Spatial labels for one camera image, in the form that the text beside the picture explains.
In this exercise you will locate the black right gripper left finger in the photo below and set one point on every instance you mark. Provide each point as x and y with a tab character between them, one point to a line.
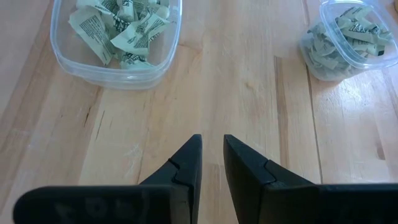
186	174

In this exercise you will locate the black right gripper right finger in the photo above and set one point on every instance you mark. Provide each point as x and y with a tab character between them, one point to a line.
245	180

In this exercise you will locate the banknotes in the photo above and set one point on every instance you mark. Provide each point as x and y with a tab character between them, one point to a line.
136	40

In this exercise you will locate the bills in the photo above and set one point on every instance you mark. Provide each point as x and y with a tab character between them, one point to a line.
93	31

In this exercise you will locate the small clear plastic container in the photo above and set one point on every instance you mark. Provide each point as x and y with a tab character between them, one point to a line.
323	74

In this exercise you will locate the large clear plastic container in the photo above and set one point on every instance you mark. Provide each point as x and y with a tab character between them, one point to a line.
93	77

